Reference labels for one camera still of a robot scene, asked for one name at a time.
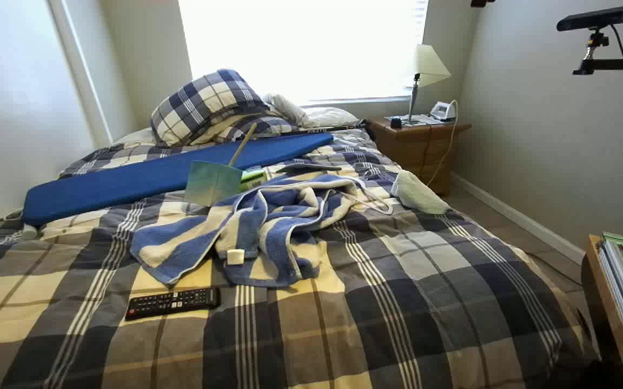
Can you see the plaid bed comforter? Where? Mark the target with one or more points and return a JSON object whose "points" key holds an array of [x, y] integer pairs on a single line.
{"points": [[400, 302]]}

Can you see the white phone on nightstand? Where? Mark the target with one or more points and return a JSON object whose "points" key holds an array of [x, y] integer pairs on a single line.
{"points": [[444, 111]]}

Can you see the white table lamp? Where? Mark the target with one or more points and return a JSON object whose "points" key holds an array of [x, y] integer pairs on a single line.
{"points": [[426, 71]]}

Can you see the blue white striped towel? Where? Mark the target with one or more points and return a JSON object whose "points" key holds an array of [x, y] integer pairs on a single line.
{"points": [[264, 236]]}

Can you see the blue ironing board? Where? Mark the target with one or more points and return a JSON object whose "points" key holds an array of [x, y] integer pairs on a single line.
{"points": [[114, 186]]}

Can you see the wooden nightstand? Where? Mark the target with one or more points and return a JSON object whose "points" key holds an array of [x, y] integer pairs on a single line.
{"points": [[422, 150]]}

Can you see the white pillow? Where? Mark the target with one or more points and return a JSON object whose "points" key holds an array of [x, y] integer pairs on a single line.
{"points": [[316, 117]]}

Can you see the black camera on stand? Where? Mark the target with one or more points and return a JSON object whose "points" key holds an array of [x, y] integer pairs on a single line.
{"points": [[594, 23]]}

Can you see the black TV remote control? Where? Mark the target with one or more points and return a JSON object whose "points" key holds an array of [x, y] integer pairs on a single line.
{"points": [[174, 303]]}

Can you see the light green folded cloth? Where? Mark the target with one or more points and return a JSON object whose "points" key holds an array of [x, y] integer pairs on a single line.
{"points": [[417, 195]]}

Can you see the plaid pillow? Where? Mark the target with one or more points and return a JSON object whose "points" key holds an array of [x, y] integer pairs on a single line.
{"points": [[215, 109]]}

